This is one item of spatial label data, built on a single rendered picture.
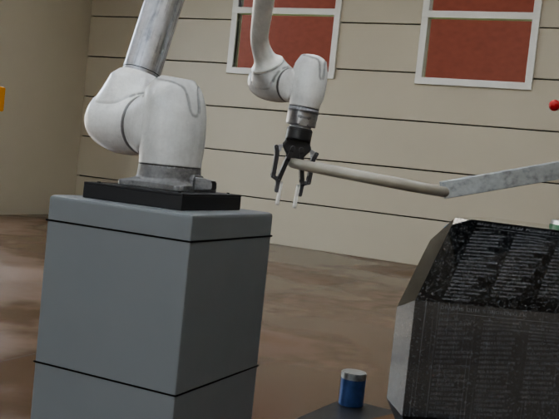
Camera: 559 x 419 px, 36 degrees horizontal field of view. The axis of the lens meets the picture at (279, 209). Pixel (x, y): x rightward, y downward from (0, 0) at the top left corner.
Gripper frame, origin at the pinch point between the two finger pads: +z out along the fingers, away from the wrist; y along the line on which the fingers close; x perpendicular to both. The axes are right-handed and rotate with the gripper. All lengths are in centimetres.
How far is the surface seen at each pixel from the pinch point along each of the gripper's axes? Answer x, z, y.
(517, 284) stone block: -27, 12, 63
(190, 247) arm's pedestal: -63, 12, -29
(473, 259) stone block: -15, 8, 54
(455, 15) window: 606, -180, 234
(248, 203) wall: 724, 53, 75
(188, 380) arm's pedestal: -60, 42, -24
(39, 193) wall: 808, 91, -165
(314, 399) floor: 82, 83, 39
